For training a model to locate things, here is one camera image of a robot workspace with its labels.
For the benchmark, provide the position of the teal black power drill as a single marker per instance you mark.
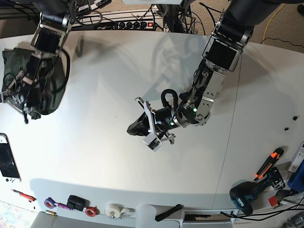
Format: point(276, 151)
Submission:
point(245, 193)

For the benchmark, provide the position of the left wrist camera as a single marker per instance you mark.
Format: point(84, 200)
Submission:
point(153, 142)

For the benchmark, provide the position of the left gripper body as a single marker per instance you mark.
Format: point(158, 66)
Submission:
point(159, 121)

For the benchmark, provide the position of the red screwdriver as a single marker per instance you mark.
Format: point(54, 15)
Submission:
point(28, 197)

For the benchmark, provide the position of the white handheld game console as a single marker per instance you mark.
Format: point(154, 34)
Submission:
point(8, 167)

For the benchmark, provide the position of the black action camera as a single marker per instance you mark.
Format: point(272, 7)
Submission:
point(76, 203)

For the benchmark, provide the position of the orange black utility knife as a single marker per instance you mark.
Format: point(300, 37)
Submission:
point(269, 162)

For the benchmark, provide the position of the white paper roll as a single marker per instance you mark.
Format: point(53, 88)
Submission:
point(145, 216)

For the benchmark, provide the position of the dark green t-shirt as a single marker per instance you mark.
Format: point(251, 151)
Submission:
point(32, 85)

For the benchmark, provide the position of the blue box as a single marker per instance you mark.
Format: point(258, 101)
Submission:
point(296, 181)

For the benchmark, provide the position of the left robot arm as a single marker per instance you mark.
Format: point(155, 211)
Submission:
point(231, 33)

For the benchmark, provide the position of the red tape roll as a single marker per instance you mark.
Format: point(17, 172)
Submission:
point(91, 211)

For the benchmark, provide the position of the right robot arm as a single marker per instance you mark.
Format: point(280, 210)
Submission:
point(55, 22)

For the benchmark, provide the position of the purple tape roll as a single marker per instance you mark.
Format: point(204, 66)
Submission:
point(49, 203)

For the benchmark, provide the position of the black power strip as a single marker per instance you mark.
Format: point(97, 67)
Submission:
point(131, 25)

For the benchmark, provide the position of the clear tape dispenser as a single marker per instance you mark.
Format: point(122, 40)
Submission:
point(117, 211)

